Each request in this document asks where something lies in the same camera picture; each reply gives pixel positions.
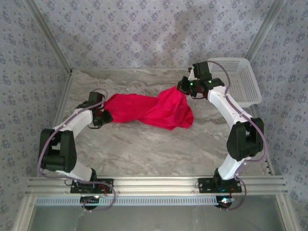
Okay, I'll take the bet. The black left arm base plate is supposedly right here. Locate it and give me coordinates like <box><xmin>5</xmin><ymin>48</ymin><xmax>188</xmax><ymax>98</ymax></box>
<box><xmin>70</xmin><ymin>178</ymin><xmax>114</xmax><ymax>194</ymax></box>

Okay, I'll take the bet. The aluminium mounting rail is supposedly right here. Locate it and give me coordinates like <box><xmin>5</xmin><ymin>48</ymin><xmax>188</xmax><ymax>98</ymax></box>
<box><xmin>26</xmin><ymin>176</ymin><xmax>289</xmax><ymax>194</ymax></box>

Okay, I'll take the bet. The white perforated plastic basket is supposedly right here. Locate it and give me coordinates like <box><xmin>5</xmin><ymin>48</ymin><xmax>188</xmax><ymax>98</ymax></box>
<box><xmin>207</xmin><ymin>57</ymin><xmax>263</xmax><ymax>108</ymax></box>

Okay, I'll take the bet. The black left controller board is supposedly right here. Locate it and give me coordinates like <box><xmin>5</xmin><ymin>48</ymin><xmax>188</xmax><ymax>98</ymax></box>
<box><xmin>80</xmin><ymin>196</ymin><xmax>101</xmax><ymax>209</ymax></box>

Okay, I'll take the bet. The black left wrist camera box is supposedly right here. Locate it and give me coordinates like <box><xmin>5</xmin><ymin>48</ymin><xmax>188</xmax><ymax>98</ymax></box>
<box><xmin>88</xmin><ymin>91</ymin><xmax>106</xmax><ymax>108</ymax></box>

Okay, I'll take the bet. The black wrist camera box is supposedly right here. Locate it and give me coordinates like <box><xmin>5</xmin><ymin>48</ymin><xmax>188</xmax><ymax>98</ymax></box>
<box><xmin>192</xmin><ymin>62</ymin><xmax>213</xmax><ymax>80</ymax></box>
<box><xmin>88</xmin><ymin>91</ymin><xmax>106</xmax><ymax>108</ymax></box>

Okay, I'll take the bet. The aluminium frame post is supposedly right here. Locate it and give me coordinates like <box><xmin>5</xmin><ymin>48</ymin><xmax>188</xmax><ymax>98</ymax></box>
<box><xmin>244</xmin><ymin>0</ymin><xmax>287</xmax><ymax>63</ymax></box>
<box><xmin>24</xmin><ymin>0</ymin><xmax>74</xmax><ymax>73</ymax></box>

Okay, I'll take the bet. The black controller board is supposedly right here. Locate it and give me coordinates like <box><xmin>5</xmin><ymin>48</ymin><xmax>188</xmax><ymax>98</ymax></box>
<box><xmin>216</xmin><ymin>196</ymin><xmax>236</xmax><ymax>209</ymax></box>
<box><xmin>80</xmin><ymin>196</ymin><xmax>101</xmax><ymax>209</ymax></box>

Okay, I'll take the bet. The grey slotted cable duct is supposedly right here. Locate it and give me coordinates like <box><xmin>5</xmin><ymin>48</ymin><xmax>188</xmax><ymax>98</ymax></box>
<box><xmin>35</xmin><ymin>195</ymin><xmax>223</xmax><ymax>207</ymax></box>

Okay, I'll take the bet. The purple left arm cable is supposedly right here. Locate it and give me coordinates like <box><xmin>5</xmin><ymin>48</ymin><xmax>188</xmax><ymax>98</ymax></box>
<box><xmin>38</xmin><ymin>88</ymin><xmax>116</xmax><ymax>213</ymax></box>

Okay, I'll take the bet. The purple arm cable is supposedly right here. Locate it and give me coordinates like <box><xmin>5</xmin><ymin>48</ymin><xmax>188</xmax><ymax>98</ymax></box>
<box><xmin>38</xmin><ymin>88</ymin><xmax>116</xmax><ymax>213</ymax></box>
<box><xmin>210</xmin><ymin>61</ymin><xmax>269</xmax><ymax>212</ymax></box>

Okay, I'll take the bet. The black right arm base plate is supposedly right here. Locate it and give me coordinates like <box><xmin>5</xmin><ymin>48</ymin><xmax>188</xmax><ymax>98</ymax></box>
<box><xmin>198</xmin><ymin>177</ymin><xmax>242</xmax><ymax>193</ymax></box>

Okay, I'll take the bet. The black right controller board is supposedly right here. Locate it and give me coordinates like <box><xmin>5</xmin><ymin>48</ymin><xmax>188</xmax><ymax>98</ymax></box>
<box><xmin>216</xmin><ymin>196</ymin><xmax>236</xmax><ymax>209</ymax></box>

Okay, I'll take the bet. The red t-shirt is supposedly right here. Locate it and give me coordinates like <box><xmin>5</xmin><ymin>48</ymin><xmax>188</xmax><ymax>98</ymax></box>
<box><xmin>103</xmin><ymin>86</ymin><xmax>194</xmax><ymax>131</ymax></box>

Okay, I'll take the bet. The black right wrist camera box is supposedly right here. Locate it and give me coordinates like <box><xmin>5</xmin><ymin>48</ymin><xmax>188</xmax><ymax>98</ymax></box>
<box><xmin>192</xmin><ymin>62</ymin><xmax>213</xmax><ymax>80</ymax></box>

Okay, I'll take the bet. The aluminium table side rail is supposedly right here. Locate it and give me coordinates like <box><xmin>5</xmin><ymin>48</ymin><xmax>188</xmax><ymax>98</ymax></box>
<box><xmin>250</xmin><ymin>105</ymin><xmax>275</xmax><ymax>176</ymax></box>
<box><xmin>36</xmin><ymin>68</ymin><xmax>74</xmax><ymax>179</ymax></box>

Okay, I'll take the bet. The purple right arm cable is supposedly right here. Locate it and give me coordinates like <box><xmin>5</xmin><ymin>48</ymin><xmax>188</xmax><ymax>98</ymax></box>
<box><xmin>210</xmin><ymin>61</ymin><xmax>269</xmax><ymax>212</ymax></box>

